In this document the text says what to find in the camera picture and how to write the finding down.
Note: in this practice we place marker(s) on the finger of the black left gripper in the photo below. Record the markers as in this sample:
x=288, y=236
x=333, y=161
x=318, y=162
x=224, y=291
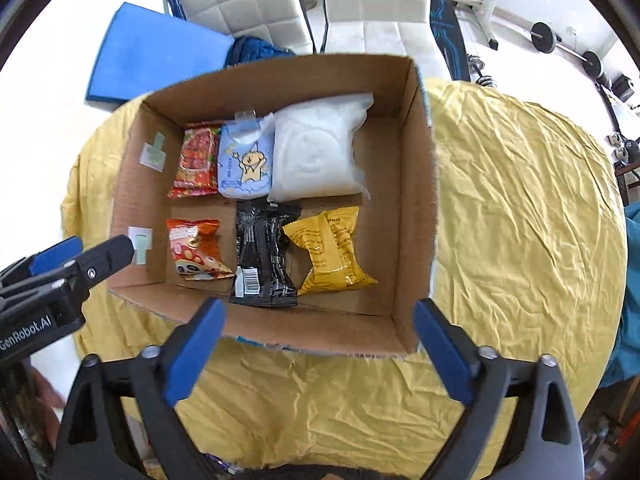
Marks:
x=42, y=262
x=97, y=264

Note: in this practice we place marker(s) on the brown cardboard box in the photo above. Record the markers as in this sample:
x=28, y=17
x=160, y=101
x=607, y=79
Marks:
x=395, y=236

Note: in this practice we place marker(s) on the blue cartoon tissue pack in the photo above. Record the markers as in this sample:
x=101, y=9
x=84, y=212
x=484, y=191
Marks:
x=245, y=157

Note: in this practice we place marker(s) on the black snack bag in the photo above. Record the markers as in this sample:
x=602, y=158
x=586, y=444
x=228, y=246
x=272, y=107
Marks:
x=261, y=280

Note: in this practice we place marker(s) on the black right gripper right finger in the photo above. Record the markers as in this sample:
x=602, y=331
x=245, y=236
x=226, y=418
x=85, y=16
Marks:
x=543, y=441

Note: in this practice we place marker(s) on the yellow snack bag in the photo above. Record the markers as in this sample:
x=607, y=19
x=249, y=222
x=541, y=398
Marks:
x=327, y=237

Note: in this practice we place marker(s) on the white plastic pillow bag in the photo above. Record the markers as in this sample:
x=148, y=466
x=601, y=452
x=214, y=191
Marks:
x=313, y=153

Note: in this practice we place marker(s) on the orange panda snack bag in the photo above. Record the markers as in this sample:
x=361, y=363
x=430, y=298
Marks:
x=194, y=249

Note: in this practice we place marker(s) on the yellow wrinkled cloth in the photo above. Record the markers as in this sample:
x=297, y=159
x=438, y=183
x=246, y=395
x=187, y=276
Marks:
x=502, y=211

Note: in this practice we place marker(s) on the person's left hand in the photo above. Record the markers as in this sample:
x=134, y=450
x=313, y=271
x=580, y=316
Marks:
x=46, y=394

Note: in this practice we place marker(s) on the black dumbbell barbell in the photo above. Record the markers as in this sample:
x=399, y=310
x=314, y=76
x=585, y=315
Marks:
x=546, y=40

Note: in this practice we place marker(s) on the teal blue blanket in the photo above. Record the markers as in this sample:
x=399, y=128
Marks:
x=247, y=49

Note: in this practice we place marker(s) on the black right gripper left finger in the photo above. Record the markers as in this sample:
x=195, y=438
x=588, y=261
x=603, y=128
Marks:
x=95, y=442

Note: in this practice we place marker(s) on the red floral snack bag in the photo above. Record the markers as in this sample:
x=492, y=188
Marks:
x=198, y=161

